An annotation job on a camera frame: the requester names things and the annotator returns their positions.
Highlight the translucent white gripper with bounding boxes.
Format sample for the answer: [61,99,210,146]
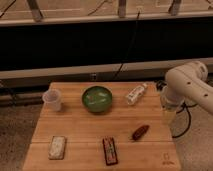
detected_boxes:
[161,98,177,125]

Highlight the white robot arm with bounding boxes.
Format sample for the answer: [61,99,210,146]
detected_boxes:
[160,61,213,125]

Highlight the green ceramic bowl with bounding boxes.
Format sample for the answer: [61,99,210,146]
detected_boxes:
[81,86,113,113]

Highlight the clear plastic bottle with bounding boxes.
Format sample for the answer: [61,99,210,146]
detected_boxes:
[126,83,148,105]

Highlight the red candy bar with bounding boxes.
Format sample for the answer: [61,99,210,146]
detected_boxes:
[102,137,118,166]

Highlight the wooden table board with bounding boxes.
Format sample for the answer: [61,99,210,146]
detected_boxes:
[23,82,181,171]

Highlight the clear plastic cup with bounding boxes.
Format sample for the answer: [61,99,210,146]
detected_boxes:
[42,89,62,112]

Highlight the white rectangular sponge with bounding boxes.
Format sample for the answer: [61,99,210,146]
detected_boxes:
[48,136,66,160]

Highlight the black cable bundle on floor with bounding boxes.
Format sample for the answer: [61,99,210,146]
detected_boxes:
[155,79,200,139]

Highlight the black cable on wall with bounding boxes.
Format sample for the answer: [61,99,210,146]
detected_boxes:
[111,10,142,82]

